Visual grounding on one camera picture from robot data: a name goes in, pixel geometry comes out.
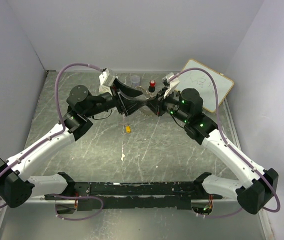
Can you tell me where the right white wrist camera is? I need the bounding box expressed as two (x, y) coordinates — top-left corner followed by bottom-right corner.
(162, 72), (180, 99)

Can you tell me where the clear plastic clip jar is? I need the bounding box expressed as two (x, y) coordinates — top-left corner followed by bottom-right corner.
(130, 75), (141, 88)

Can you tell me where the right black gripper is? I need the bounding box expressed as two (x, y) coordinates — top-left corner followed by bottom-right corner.
(146, 86), (190, 124)

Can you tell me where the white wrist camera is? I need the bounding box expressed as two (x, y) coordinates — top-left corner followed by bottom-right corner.
(162, 72), (180, 99)
(99, 68), (116, 93)

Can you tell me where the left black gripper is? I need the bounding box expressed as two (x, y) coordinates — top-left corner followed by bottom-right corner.
(84, 77), (148, 118)

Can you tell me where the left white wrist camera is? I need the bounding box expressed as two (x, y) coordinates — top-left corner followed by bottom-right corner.
(99, 68), (116, 93)

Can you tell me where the purple cable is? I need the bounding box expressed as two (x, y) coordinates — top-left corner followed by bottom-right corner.
(0, 62), (107, 209)
(169, 67), (281, 219)

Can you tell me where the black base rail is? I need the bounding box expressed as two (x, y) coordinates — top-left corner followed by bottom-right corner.
(44, 181), (225, 212)

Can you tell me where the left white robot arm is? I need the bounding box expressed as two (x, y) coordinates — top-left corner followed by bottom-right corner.
(0, 79), (144, 208)

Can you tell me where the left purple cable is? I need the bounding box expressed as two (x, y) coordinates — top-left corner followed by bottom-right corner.
(0, 62), (107, 209)

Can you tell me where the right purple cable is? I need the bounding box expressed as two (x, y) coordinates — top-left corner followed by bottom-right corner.
(169, 67), (281, 219)

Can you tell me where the white framed whiteboard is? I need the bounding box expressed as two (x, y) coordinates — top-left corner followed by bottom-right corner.
(176, 59), (234, 113)

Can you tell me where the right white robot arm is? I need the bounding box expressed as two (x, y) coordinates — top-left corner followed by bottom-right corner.
(146, 88), (279, 215)

